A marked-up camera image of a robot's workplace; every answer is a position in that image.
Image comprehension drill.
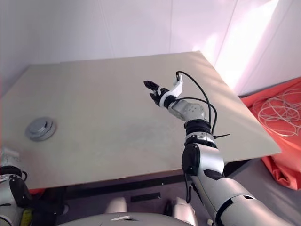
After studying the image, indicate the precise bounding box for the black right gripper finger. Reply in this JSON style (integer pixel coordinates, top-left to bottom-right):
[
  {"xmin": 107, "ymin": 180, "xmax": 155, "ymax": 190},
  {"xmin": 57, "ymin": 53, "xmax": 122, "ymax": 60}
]
[
  {"xmin": 149, "ymin": 92, "xmax": 160, "ymax": 105},
  {"xmin": 143, "ymin": 80, "xmax": 160, "ymax": 91}
]

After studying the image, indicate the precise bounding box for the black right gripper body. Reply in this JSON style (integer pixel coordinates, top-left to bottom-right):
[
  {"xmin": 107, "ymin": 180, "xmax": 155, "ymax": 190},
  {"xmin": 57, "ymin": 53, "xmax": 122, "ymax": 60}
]
[{"xmin": 153, "ymin": 87, "xmax": 170, "ymax": 105}]

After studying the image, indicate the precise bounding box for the black strip on floor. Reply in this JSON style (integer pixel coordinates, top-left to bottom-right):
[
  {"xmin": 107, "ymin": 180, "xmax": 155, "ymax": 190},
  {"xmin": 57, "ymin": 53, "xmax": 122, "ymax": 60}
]
[{"xmin": 130, "ymin": 192, "xmax": 161, "ymax": 202}]

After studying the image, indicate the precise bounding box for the beige rounded robot leg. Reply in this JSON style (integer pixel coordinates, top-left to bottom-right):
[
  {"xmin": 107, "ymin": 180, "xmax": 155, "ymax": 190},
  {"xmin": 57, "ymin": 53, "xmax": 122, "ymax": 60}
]
[
  {"xmin": 105, "ymin": 196, "xmax": 128, "ymax": 214},
  {"xmin": 173, "ymin": 197, "xmax": 198, "ymax": 226}
]

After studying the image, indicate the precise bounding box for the grey robot torso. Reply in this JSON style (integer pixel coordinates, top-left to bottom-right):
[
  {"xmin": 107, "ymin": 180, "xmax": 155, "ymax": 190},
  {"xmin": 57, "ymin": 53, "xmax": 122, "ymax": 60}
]
[{"xmin": 57, "ymin": 211, "xmax": 189, "ymax": 226}]

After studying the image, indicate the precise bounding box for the yellow object under table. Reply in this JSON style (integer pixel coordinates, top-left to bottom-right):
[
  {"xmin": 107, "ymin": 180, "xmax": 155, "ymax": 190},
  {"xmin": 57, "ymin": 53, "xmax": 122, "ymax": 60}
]
[{"xmin": 22, "ymin": 208, "xmax": 32, "ymax": 226}]

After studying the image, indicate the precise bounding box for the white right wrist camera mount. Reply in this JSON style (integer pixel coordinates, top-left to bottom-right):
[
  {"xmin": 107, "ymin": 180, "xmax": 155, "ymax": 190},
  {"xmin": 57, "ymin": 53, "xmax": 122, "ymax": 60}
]
[{"xmin": 158, "ymin": 74, "xmax": 184, "ymax": 108}]

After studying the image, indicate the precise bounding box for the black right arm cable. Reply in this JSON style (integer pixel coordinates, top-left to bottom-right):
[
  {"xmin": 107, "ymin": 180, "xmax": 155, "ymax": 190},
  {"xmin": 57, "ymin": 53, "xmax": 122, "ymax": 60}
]
[{"xmin": 174, "ymin": 70, "xmax": 218, "ymax": 134}]

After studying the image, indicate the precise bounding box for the black table frame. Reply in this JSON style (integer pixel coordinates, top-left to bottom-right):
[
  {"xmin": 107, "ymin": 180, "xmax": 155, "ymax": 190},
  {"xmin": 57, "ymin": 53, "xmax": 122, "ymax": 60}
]
[{"xmin": 30, "ymin": 158, "xmax": 263, "ymax": 214}]

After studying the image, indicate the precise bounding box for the tangled white cord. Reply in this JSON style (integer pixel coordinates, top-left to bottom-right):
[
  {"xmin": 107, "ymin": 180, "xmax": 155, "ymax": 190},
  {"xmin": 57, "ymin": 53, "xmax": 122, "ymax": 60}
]
[{"xmin": 257, "ymin": 87, "xmax": 301, "ymax": 138}]

